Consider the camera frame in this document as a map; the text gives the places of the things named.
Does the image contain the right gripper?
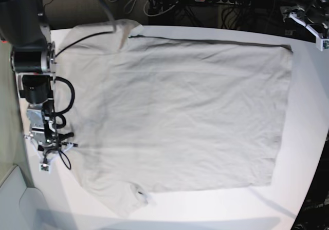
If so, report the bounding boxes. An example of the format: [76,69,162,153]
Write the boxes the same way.
[30,131,75,161]

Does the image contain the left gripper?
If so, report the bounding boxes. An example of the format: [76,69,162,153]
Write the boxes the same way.
[282,5,328,31]

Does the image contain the beige t-shirt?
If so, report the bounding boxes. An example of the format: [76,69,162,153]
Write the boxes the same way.
[57,20,293,217]

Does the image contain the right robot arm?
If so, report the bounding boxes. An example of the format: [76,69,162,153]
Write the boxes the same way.
[1,0,75,167]

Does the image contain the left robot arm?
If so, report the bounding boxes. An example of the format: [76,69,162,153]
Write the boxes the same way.
[281,0,328,36]

